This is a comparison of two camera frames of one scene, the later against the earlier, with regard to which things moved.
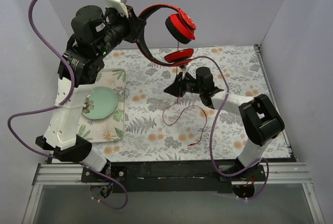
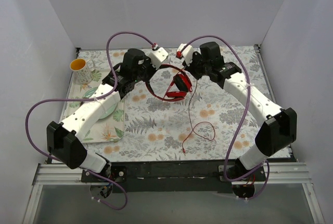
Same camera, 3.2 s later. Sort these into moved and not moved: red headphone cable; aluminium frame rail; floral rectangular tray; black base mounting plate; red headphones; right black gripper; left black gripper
Moved: red headphone cable; left black gripper; red headphones; right black gripper
Not moved: aluminium frame rail; floral rectangular tray; black base mounting plate
